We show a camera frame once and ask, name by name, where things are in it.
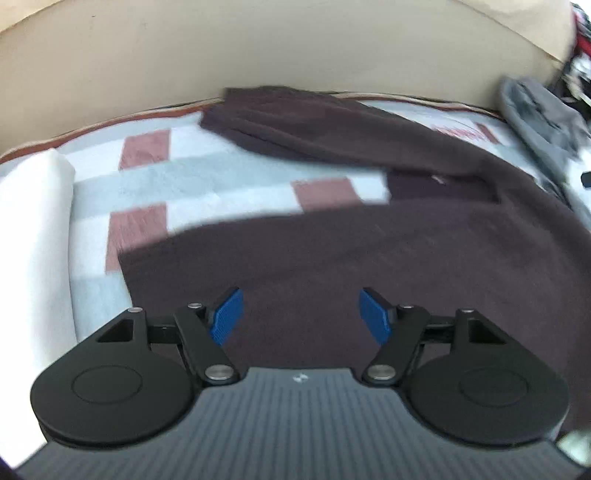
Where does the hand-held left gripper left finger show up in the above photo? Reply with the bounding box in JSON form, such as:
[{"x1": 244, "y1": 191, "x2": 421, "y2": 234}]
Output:
[{"x1": 96, "y1": 287, "x2": 244, "y2": 386}]

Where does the beige board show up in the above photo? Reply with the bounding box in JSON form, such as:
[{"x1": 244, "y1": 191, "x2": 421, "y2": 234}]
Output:
[{"x1": 0, "y1": 0, "x2": 578, "y2": 153}]

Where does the white folded garment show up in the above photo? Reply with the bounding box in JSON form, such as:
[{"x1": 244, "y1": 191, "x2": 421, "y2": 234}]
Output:
[{"x1": 0, "y1": 150, "x2": 77, "y2": 374}]

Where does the dark brown knit sweater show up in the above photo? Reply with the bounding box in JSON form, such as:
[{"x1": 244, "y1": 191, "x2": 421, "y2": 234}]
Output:
[{"x1": 117, "y1": 85, "x2": 591, "y2": 432}]

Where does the checkered blanket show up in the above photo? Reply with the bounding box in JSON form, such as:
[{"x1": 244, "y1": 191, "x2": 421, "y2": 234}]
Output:
[{"x1": 0, "y1": 90, "x2": 591, "y2": 370}]

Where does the pile of mixed clothes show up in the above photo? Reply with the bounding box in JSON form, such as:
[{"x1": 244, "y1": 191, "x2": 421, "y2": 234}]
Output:
[{"x1": 554, "y1": 0, "x2": 591, "y2": 102}]

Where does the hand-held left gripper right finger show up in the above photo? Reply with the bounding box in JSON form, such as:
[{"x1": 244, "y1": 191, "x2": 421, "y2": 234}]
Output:
[{"x1": 359, "y1": 287, "x2": 509, "y2": 387}]

